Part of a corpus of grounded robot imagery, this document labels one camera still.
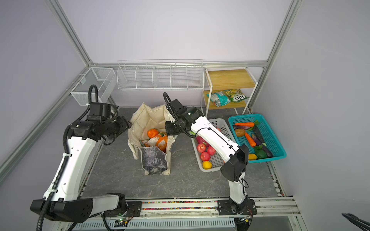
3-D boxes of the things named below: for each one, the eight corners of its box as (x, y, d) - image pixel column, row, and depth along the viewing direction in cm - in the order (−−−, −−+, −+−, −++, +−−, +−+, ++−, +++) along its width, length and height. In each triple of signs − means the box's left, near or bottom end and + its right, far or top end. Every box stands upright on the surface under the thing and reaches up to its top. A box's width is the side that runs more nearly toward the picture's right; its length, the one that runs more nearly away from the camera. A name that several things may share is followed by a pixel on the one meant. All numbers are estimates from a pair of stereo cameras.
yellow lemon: (204, 171, 88) (204, 168, 84) (201, 164, 90) (202, 161, 87) (211, 168, 89) (212, 165, 85) (208, 162, 92) (209, 158, 88)
